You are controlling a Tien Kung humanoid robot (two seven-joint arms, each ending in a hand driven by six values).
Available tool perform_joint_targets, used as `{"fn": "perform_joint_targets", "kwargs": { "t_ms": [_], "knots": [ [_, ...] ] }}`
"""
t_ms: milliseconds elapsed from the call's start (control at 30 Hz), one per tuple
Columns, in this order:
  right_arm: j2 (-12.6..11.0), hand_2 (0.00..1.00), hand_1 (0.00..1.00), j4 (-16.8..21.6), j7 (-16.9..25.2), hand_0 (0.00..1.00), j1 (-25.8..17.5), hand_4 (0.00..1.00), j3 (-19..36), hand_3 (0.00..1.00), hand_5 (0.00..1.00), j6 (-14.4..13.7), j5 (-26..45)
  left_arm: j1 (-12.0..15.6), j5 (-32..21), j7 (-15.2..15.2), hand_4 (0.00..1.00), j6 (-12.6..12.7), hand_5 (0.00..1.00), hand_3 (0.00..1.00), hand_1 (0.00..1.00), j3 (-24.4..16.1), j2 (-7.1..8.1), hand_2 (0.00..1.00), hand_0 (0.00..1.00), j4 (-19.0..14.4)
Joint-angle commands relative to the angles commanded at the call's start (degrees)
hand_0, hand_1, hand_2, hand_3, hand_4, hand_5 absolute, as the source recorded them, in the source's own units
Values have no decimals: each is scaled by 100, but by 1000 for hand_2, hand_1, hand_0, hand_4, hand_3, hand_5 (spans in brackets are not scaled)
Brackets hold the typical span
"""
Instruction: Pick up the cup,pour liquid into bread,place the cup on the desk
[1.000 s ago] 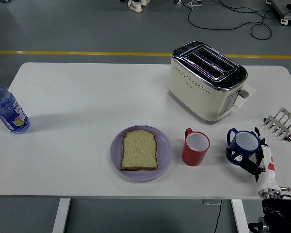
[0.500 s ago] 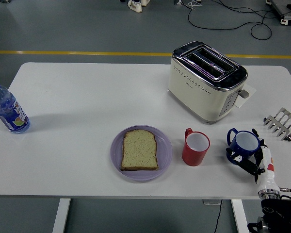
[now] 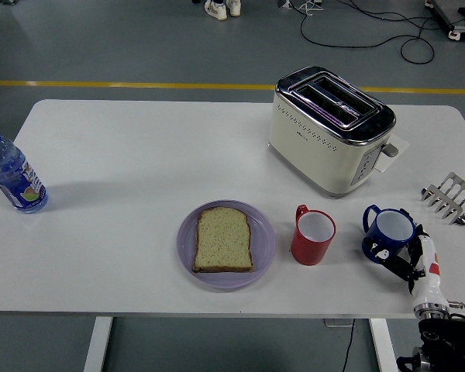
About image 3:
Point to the blue cup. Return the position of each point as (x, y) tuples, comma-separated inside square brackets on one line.
[(387, 228)]

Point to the cream and chrome toaster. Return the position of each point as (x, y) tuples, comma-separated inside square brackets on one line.
[(314, 155)]

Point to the bread slice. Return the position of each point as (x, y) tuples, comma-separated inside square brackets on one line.
[(222, 242)]

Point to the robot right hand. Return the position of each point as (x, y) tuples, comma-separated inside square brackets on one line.
[(430, 286)]

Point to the blue-capped water bottle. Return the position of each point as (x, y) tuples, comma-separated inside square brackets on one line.
[(11, 174)]

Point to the grey box under table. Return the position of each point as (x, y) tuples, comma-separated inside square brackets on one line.
[(333, 322)]

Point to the person's white shoe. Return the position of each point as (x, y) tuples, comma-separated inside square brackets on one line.
[(234, 7), (217, 9)]

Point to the metal toast rack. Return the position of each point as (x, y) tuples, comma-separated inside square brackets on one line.
[(449, 193)]

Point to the red cup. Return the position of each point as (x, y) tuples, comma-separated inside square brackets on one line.
[(308, 252)]

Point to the equipment cart with wheels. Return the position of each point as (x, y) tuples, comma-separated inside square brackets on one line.
[(463, 23)]

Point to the purple plate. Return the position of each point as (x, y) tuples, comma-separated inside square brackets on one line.
[(263, 240)]

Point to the white table leg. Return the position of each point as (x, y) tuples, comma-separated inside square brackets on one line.
[(385, 345), (97, 345)]

